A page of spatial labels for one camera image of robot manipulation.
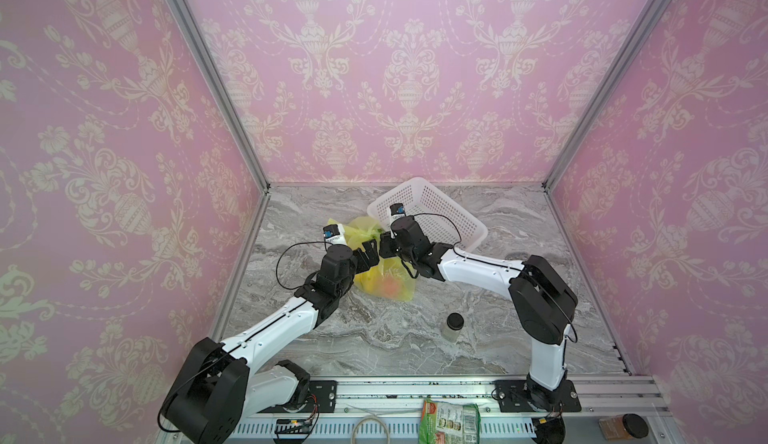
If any yellow-green plastic bag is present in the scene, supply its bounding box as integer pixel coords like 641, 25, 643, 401
327, 216, 416, 302

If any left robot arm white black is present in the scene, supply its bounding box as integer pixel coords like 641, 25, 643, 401
157, 240, 379, 443

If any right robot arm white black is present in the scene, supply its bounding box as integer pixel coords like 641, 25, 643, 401
380, 204, 578, 413

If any white plastic perforated basket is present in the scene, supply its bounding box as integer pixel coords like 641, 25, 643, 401
367, 177, 488, 252

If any small jar black lid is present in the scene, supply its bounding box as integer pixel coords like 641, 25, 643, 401
441, 312, 465, 343

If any green snack packet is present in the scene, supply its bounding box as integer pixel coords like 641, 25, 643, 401
418, 399, 480, 444

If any brown jar black lid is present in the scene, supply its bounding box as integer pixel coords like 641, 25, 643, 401
598, 413, 650, 441

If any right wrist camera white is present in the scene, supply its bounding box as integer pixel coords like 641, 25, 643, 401
389, 203, 407, 222

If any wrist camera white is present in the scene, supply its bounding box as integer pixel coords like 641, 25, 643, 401
323, 224, 347, 246
389, 203, 407, 222

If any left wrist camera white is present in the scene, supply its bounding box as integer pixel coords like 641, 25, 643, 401
323, 224, 347, 246

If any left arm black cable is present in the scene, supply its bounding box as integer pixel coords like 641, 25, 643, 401
275, 241, 328, 292

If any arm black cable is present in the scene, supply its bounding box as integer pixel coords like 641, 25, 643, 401
275, 241, 328, 292
407, 212, 464, 247

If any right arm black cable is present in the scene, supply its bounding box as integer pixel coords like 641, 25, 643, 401
407, 212, 464, 247

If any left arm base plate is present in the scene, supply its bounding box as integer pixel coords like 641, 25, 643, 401
260, 380, 338, 414

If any aluminium front rail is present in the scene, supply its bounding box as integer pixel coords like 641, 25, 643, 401
154, 374, 685, 444

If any beige looped cable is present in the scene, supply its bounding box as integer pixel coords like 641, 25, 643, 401
350, 416, 392, 444

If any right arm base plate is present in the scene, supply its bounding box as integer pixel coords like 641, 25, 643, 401
491, 378, 582, 414

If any aluminium corner post left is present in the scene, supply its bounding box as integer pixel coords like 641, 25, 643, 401
166, 0, 270, 194

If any aluminium corner post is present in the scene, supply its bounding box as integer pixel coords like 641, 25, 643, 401
542, 0, 672, 195
166, 0, 270, 194

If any aluminium corner post right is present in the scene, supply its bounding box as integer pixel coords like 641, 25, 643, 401
542, 0, 672, 195

